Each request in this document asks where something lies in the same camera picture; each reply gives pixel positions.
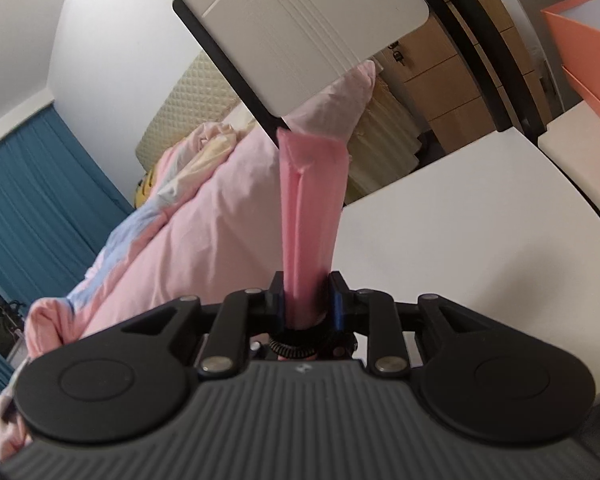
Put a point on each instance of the blue curtain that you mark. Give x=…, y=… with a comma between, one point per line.
x=40, y=200

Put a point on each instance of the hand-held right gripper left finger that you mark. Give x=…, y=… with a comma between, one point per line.
x=278, y=305

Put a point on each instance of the pink bed duvet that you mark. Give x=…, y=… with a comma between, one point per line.
x=220, y=220

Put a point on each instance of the salmon storage box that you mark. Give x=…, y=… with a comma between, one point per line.
x=590, y=40

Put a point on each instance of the small black padlock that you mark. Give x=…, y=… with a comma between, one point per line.
x=394, y=49

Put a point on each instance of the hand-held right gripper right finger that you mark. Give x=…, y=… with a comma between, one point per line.
x=336, y=305

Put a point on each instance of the yellow plush toy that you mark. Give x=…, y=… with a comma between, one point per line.
x=144, y=190

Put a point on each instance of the wooden cabinet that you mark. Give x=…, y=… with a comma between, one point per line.
x=455, y=95

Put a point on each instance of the pastel pink quilt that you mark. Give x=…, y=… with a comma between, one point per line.
x=130, y=225

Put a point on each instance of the cream quilted headboard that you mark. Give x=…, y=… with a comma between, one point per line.
x=190, y=100

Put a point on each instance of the cream ruffled bed sheet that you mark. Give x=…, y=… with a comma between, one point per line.
x=385, y=150

